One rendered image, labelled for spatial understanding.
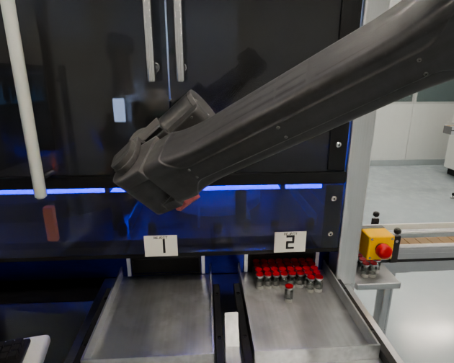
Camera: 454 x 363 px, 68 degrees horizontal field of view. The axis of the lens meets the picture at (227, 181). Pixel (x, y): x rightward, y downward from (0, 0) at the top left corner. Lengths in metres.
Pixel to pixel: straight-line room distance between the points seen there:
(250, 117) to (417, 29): 0.13
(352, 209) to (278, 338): 0.37
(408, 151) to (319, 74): 6.25
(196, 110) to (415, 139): 6.17
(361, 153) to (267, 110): 0.65
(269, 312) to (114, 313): 0.38
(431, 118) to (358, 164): 5.70
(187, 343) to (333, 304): 0.38
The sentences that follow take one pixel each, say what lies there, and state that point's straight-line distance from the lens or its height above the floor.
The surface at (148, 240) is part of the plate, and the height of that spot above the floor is 1.04.
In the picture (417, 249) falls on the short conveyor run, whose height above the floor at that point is 0.92.
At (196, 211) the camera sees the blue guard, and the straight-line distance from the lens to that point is 0.87.
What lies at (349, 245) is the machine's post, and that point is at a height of 1.00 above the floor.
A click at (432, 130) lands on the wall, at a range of 6.64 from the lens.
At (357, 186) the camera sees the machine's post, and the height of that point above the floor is 1.17.
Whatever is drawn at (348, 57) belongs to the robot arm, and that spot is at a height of 1.45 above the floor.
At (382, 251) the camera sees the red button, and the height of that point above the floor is 1.00.
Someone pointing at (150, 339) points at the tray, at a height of 0.88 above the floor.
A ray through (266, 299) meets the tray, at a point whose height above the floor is 0.88.
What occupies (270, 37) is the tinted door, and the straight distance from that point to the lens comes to 0.83.
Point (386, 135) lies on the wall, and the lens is 6.25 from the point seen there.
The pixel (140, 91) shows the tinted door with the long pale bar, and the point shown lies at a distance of 0.83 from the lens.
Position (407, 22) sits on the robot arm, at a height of 1.47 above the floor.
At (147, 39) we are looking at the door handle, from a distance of 0.75.
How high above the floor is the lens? 1.44
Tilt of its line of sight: 17 degrees down
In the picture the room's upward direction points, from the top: straight up
